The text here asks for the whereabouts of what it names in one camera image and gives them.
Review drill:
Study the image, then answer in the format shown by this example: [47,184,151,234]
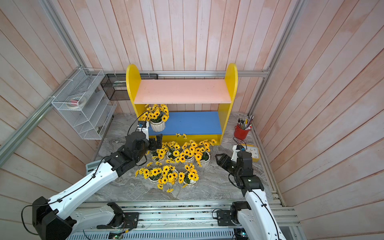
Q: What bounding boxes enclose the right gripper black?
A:
[216,153,242,179]

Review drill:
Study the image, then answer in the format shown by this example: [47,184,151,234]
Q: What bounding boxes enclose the sunflower pot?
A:
[166,141,182,163]
[135,162,163,182]
[147,147,168,164]
[191,139,217,167]
[179,164,200,188]
[180,140,197,164]
[139,104,170,133]
[157,166,186,193]

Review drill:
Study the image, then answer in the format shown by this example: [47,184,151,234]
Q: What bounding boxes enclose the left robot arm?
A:
[32,132,163,240]

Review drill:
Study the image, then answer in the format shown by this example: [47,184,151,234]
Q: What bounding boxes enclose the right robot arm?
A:
[215,149,286,240]

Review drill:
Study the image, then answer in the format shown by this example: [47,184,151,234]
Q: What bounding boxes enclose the yellow alarm clock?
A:
[242,144,261,163]

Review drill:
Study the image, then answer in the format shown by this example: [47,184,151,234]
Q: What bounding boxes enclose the yellow shelf unit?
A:
[126,64,239,145]

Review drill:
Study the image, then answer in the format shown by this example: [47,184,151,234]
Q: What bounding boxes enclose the red pencil cup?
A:
[234,115,254,140]

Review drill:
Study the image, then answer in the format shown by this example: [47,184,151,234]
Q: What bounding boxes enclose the light blue calculator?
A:
[86,160,102,175]

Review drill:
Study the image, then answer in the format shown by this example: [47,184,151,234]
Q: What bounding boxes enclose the tape roll in rack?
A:
[65,96,87,110]

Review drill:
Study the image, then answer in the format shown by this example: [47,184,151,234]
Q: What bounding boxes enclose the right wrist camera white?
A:
[231,145,245,163]

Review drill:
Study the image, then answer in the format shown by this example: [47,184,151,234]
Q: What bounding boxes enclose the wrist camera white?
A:
[231,145,245,163]
[136,121,149,140]

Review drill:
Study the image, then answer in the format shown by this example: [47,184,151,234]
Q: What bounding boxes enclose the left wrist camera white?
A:
[136,121,149,140]

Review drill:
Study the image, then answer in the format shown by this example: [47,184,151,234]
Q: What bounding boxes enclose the black wire basket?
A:
[100,73,159,101]

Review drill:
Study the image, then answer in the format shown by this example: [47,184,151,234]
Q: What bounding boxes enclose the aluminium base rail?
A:
[51,200,301,240]

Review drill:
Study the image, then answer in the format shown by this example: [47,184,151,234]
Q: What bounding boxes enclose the white wire mesh rack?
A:
[52,68,117,140]

